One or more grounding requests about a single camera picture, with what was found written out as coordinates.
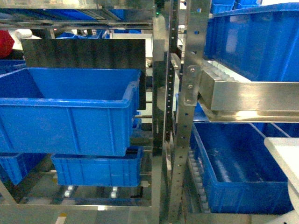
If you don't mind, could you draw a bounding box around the large blue bin right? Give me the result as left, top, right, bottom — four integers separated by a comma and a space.
204, 3, 299, 82

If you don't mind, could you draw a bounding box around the red mushroom push button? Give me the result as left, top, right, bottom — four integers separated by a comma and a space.
0, 30, 14, 59

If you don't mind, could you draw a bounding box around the steel shelf upright post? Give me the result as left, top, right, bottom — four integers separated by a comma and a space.
168, 0, 211, 223

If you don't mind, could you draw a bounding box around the blue lower bin left shelf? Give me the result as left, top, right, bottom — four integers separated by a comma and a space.
51, 146, 143, 187

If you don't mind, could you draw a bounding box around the blue lower bin right shelf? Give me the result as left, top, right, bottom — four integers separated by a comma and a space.
190, 122, 293, 215

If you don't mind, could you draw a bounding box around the blue target bin left shelf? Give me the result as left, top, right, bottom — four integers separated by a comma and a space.
0, 68, 141, 157

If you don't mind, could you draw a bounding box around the black backing panel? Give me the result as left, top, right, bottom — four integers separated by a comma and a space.
21, 39, 146, 110

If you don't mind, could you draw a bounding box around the steel shelf front rail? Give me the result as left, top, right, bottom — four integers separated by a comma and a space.
199, 70, 299, 123

